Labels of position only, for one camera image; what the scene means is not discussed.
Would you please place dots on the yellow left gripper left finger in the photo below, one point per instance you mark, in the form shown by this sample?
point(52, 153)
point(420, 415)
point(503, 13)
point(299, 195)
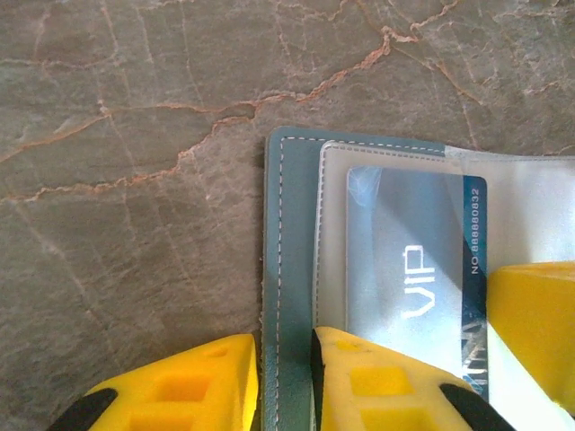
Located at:
point(179, 390)

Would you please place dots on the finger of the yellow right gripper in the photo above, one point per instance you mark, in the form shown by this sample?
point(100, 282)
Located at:
point(534, 314)

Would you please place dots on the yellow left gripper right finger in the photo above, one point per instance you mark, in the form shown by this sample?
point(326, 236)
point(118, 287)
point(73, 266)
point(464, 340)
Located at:
point(382, 390)

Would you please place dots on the blue VIP card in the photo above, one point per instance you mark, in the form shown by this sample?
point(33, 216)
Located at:
point(474, 233)

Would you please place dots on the blue leather card holder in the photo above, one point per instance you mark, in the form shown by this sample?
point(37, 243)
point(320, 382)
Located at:
point(292, 224)

